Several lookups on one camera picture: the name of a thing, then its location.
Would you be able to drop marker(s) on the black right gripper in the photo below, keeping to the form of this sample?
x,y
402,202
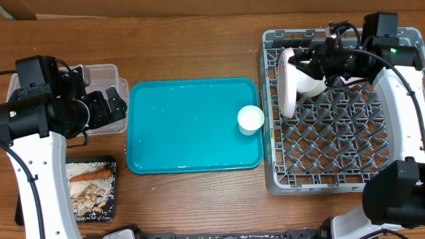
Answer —
x,y
319,67

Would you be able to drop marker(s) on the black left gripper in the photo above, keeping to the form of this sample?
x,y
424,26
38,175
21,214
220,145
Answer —
x,y
102,113

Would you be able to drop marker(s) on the white plate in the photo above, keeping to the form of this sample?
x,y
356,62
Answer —
x,y
287,84

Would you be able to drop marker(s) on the white bowl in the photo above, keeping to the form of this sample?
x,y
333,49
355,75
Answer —
x,y
309,86

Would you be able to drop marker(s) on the orange carrot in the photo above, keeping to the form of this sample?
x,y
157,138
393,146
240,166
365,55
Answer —
x,y
92,176

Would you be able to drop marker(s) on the white paper cup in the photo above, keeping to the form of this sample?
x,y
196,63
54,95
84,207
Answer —
x,y
250,119

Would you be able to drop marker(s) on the pink bowl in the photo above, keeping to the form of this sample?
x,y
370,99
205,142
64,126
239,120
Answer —
x,y
352,80

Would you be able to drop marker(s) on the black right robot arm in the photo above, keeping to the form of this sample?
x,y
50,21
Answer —
x,y
394,198

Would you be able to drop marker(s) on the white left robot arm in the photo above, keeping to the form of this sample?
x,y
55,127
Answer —
x,y
40,168

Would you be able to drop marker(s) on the grey dishwasher rack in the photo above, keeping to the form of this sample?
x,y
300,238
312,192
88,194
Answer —
x,y
336,141

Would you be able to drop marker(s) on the clear plastic bin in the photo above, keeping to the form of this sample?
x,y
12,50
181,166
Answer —
x,y
33,107

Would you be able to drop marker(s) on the rice and peanut scraps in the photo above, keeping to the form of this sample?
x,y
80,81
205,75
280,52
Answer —
x,y
91,192

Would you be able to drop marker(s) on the teal plastic tray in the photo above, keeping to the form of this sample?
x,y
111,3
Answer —
x,y
187,126

